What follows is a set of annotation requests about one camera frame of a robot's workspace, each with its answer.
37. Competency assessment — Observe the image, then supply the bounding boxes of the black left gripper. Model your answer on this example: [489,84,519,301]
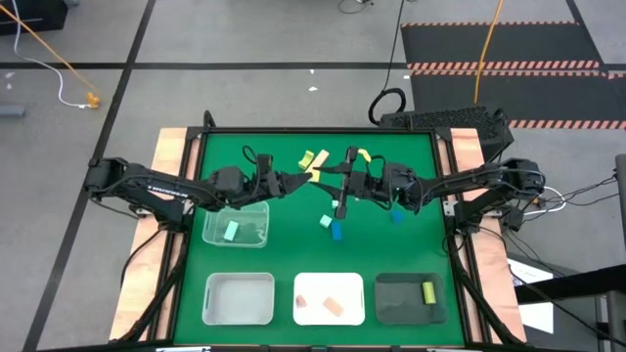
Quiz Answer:
[251,168,313,199]

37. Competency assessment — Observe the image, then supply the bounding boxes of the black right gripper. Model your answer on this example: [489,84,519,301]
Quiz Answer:
[311,146,379,220]

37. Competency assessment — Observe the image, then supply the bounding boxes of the long natural wood plank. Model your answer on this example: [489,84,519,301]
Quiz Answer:
[306,149,331,183]

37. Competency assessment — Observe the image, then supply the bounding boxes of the green table mat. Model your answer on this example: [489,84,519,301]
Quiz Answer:
[173,131,466,346]

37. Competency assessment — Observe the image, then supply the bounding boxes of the clear plastic bin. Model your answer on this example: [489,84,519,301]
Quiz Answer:
[201,198,271,249]

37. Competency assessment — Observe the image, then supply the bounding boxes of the white plastic bin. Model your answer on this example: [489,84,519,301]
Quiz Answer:
[291,271,367,327]

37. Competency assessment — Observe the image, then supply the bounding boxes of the black perforated computer tower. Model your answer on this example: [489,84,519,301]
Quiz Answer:
[379,105,515,166]

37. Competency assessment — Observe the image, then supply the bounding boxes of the grey plastic bin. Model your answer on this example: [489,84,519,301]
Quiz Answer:
[201,271,276,327]

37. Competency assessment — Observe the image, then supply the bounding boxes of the dark plastic bin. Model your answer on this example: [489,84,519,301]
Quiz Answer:
[374,271,449,326]

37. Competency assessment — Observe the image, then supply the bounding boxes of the black power adapter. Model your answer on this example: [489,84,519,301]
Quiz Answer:
[502,208,525,232]

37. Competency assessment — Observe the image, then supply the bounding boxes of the black striped-edge floor mat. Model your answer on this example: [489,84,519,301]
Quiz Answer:
[409,70,626,131]
[399,21,610,74]

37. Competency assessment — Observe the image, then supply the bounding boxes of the white paper sheet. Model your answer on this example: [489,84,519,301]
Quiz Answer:
[507,257,555,334]

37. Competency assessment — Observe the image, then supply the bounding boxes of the black stand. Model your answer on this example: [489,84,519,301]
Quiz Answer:
[514,263,626,352]

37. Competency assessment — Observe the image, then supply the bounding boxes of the dark grey pole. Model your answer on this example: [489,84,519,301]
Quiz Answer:
[614,154,626,236]

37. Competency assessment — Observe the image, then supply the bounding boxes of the black case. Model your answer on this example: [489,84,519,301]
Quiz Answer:
[0,0,68,36]

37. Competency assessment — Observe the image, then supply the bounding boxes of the black metal table frame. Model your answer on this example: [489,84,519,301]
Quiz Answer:
[110,110,527,352]

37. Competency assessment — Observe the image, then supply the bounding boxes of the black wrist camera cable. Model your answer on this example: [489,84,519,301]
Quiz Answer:
[242,144,261,170]

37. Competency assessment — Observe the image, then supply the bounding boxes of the black coiled cable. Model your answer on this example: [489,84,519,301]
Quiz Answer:
[367,0,408,126]

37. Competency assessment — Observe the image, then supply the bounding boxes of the thin black cable loop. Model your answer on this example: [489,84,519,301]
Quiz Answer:
[336,0,376,15]

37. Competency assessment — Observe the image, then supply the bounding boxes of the white cable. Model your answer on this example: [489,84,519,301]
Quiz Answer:
[525,185,568,216]
[10,0,92,109]

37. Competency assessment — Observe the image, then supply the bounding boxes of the orange extension cable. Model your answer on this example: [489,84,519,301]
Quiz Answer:
[0,3,102,110]

